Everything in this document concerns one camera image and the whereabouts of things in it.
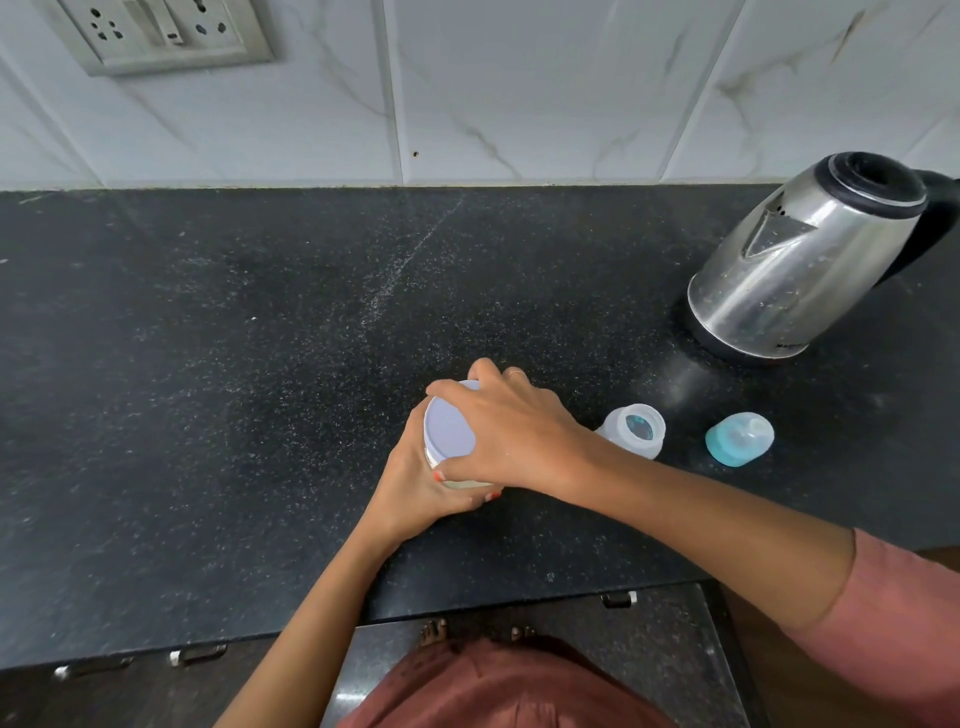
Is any person's left hand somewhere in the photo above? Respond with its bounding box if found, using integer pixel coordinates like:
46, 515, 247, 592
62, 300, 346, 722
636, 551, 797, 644
367, 397, 504, 545

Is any person's right hand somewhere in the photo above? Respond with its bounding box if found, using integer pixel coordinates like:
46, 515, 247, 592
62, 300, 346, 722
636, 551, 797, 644
425, 357, 601, 504

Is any clear milk powder jar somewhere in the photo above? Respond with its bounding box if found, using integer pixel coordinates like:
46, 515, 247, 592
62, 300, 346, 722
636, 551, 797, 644
423, 449, 496, 493

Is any lilac round jar lid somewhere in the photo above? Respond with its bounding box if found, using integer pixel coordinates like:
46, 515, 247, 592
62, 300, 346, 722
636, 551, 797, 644
422, 379, 481, 460

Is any clear plastic baby bottle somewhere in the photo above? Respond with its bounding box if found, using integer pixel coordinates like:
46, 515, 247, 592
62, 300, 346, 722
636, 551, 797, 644
594, 403, 667, 461

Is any blue bottle teat cap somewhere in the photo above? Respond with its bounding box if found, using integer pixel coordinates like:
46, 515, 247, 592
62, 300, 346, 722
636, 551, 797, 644
704, 411, 776, 469

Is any steel electric kettle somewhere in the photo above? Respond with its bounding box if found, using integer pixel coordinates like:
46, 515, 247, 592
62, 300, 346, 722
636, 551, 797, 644
686, 151, 960, 363

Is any person's left forearm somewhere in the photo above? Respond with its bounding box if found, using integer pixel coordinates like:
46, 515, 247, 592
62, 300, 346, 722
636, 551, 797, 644
213, 517, 406, 728

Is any person's right forearm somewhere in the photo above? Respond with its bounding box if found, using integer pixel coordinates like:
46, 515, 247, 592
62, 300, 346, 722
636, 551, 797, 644
569, 442, 858, 633

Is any reddish pink garment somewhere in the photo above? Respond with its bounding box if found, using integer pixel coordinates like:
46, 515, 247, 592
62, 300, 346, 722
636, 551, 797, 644
320, 528, 960, 728

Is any dark wooden cabinet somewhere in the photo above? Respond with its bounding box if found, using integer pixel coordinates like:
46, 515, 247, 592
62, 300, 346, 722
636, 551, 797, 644
0, 547, 960, 728

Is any white wall switch socket panel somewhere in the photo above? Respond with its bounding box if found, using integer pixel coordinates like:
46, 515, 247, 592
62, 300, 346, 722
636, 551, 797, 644
33, 0, 275, 78

